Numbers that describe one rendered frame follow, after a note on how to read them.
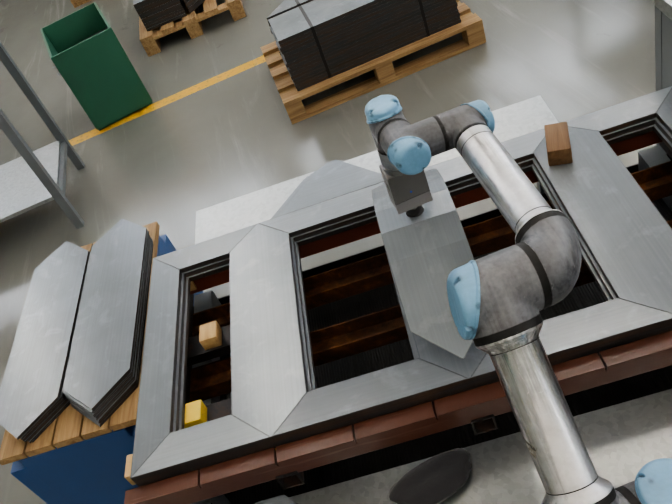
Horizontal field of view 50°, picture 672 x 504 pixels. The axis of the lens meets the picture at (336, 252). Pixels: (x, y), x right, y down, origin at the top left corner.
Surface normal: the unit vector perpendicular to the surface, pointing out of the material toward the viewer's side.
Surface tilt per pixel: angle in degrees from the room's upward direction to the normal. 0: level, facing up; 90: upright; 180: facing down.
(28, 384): 0
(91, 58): 90
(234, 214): 0
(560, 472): 48
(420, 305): 29
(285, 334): 0
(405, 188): 90
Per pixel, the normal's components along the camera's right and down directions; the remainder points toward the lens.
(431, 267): -0.22, -0.34
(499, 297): -0.02, -0.06
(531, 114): -0.30, -0.69
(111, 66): 0.41, 0.52
